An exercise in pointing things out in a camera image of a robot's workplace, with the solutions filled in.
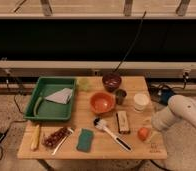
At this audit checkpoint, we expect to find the yellow corn cob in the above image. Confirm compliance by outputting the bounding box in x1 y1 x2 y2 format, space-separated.
30 124 41 151

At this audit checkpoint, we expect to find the green cucumber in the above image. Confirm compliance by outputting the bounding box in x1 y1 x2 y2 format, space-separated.
33 97 43 116

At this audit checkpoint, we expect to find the small dark green cup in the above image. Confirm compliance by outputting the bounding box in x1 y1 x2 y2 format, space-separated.
115 89 127 105

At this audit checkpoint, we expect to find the red grape bunch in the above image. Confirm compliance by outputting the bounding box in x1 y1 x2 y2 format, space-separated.
42 127 68 148

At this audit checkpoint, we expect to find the grey folded cloth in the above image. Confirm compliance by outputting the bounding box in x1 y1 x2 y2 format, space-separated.
46 88 73 104

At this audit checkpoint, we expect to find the wooden table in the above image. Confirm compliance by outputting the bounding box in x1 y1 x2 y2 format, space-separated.
18 76 167 160

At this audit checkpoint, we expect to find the white dish brush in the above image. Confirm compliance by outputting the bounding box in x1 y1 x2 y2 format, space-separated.
93 118 132 152

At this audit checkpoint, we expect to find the dark red bowl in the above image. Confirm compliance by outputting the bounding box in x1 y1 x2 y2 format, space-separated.
102 73 122 92

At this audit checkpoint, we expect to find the silver knife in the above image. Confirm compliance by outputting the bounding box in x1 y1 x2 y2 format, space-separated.
51 127 74 155

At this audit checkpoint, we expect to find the orange apple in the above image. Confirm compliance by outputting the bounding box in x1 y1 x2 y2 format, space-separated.
137 127 150 141

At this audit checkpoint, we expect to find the green sponge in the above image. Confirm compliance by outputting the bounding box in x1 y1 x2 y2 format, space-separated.
76 128 94 152

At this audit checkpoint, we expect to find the orange plastic bowl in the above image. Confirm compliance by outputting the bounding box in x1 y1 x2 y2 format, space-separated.
90 92 115 114

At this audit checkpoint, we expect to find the black floor cable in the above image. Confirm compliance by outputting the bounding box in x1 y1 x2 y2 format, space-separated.
148 75 187 105

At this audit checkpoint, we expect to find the wooden block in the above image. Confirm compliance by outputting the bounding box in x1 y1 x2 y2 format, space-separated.
116 111 130 134

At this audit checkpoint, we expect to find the white paper cup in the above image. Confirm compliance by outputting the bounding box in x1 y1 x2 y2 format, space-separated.
133 93 149 112

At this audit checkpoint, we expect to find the black cable on stand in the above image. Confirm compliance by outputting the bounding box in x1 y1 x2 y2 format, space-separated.
112 10 148 74

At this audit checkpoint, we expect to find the green plastic tray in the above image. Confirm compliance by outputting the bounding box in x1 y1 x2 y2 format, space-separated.
25 77 76 121

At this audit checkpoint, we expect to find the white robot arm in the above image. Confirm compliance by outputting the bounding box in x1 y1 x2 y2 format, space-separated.
151 95 196 131

